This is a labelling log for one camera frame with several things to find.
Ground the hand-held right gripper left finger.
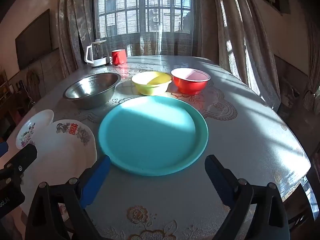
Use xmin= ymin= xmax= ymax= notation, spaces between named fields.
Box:
xmin=25 ymin=154 xmax=112 ymax=240

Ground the sheer mesh curtain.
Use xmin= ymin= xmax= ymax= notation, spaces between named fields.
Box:
xmin=94 ymin=0 xmax=200 ymax=57

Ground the teal plate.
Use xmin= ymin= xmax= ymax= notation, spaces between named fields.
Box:
xmin=98 ymin=96 xmax=209 ymax=177

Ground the yellow bowl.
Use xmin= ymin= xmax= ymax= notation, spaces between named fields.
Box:
xmin=131 ymin=71 xmax=172 ymax=96

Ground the black wall television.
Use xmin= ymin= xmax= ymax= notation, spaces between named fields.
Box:
xmin=15 ymin=9 xmax=53 ymax=70

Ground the red bowl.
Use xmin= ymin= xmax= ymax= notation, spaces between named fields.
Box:
xmin=171 ymin=68 xmax=211 ymax=95

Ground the grey heavy curtain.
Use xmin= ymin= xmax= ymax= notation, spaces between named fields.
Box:
xmin=56 ymin=0 xmax=100 ymax=78
xmin=197 ymin=0 xmax=283 ymax=108

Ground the stainless steel bowl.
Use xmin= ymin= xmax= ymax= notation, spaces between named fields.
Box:
xmin=62 ymin=72 xmax=122 ymax=110

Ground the small white floral plate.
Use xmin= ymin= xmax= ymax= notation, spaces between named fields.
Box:
xmin=16 ymin=109 xmax=54 ymax=150

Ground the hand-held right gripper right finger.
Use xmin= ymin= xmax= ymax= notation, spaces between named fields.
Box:
xmin=204 ymin=154 xmax=292 ymax=240

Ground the glass kettle with white handle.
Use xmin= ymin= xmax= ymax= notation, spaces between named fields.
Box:
xmin=84 ymin=39 xmax=112 ymax=68

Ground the wooden cabinet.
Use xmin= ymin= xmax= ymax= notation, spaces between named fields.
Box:
xmin=0 ymin=67 xmax=33 ymax=140

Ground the barred window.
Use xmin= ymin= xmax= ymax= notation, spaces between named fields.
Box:
xmin=96 ymin=0 xmax=198 ymax=34

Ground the red mug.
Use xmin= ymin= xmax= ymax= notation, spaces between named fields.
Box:
xmin=111 ymin=49 xmax=127 ymax=66

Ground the white plate with red print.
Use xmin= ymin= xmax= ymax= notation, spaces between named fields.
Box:
xmin=19 ymin=119 xmax=98 ymax=223

